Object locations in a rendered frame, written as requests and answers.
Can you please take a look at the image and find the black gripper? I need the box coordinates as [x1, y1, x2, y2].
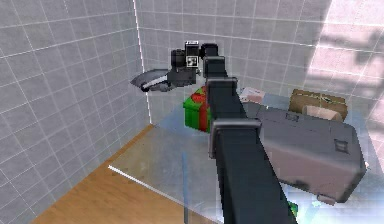
[140, 48, 198, 93]

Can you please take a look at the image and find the glass shelf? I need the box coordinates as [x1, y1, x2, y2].
[107, 91, 384, 224]

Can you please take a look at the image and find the green gift box red ribbon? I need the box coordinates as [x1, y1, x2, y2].
[182, 85, 212, 134]

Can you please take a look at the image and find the pink white box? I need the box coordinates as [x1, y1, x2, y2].
[238, 86, 267, 105]

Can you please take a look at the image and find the brown cardboard box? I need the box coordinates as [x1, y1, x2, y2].
[288, 88, 350, 122]

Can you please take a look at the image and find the grey suitcase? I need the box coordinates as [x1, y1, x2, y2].
[242, 101, 368, 206]

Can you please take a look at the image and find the small green box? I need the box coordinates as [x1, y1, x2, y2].
[287, 200, 300, 218]

